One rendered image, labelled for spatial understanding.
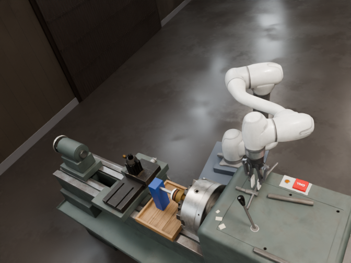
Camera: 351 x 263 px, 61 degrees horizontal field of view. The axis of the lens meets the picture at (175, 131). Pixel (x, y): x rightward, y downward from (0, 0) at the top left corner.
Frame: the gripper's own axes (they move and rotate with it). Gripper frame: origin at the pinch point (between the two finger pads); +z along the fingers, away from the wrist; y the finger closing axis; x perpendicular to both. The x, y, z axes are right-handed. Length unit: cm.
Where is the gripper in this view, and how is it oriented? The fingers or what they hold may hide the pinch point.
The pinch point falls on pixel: (256, 182)
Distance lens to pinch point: 153.6
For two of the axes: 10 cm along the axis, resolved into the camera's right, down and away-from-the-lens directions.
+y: -8.1, -2.4, 5.4
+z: 1.9, 7.6, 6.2
